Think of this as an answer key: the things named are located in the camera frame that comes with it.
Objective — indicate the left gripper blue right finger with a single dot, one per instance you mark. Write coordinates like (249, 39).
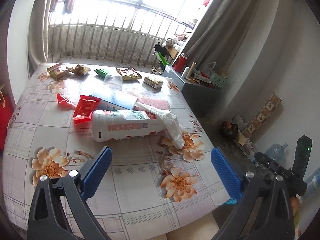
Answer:
(228, 176)

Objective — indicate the grey cabinet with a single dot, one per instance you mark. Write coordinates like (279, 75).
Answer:
(201, 99)

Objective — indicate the grey curtain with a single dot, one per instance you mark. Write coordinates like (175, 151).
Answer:
(219, 34)
(38, 35)

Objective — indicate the pink sponge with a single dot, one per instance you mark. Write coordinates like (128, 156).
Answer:
(159, 104)

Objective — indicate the red wrapper scrap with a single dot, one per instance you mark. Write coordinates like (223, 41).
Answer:
(62, 101)

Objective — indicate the green plastic storage basket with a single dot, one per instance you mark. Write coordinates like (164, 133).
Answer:
(218, 81)

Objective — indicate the green small packet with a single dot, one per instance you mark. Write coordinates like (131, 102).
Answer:
(101, 73)

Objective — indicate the right hand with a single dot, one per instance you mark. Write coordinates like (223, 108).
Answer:
(294, 204)

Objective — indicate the cardboard tube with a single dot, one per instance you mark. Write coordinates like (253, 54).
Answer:
(193, 66)

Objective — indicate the brown snack wrapper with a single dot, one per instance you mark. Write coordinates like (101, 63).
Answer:
(80, 70)

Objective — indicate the metal window railing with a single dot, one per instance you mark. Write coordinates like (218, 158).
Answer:
(114, 30)

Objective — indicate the white milk drink bottle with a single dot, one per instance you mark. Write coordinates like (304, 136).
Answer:
(124, 124)

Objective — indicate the right grey curtain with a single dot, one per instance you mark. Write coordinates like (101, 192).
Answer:
(219, 34)

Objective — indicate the floral tablecloth table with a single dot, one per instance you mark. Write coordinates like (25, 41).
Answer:
(160, 182)

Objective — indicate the red thermos bottle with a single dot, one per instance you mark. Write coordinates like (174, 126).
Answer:
(181, 62)

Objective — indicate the clear plastic cup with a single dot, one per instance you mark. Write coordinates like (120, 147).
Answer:
(113, 81)

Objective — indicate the white tissue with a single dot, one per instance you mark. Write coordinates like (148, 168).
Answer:
(169, 120)

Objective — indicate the black snack bag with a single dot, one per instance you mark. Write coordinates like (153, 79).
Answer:
(228, 130)

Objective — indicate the tile pattern board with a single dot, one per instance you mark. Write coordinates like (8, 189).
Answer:
(264, 114)

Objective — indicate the blue plastic mesh basket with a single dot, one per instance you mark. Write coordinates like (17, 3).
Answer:
(230, 201)

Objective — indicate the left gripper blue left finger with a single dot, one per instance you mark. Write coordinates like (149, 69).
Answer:
(93, 172)

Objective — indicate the red packet wrapper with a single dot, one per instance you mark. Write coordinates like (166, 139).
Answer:
(84, 109)

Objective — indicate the plastic bag pile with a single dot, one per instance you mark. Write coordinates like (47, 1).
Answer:
(246, 146)

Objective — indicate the small white box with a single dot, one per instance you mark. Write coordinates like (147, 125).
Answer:
(153, 82)

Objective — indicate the white small bottle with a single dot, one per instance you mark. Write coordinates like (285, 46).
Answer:
(185, 72)

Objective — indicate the red gift bag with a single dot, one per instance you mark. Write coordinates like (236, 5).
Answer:
(5, 115)

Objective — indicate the left grey curtain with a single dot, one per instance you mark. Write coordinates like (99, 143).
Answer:
(38, 35)

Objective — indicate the large blue water jug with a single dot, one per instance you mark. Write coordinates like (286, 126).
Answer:
(277, 152)

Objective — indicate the yellow snack packet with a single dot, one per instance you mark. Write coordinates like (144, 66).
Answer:
(128, 74)

